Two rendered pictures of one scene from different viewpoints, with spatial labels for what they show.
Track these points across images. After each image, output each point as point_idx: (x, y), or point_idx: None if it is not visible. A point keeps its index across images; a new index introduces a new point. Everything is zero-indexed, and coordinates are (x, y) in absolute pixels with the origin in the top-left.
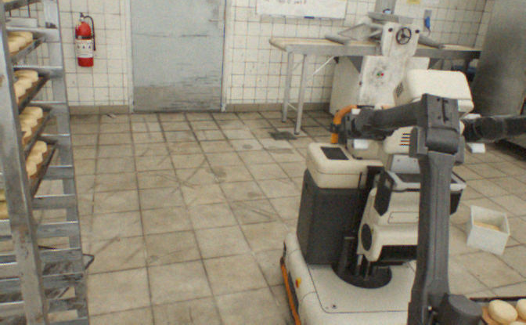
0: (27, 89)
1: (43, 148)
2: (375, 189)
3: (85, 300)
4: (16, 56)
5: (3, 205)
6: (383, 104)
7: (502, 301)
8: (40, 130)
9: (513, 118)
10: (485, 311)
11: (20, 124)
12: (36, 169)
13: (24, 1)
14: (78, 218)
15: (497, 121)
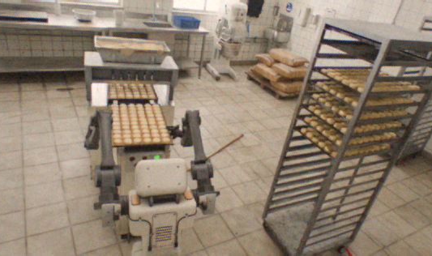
0: (333, 125)
1: (331, 153)
2: (177, 250)
3: (307, 223)
4: (319, 102)
5: (304, 130)
6: (190, 201)
7: (164, 140)
8: (322, 134)
9: (113, 160)
10: (169, 142)
11: (299, 104)
12: (319, 145)
13: (336, 97)
14: (322, 193)
15: (118, 168)
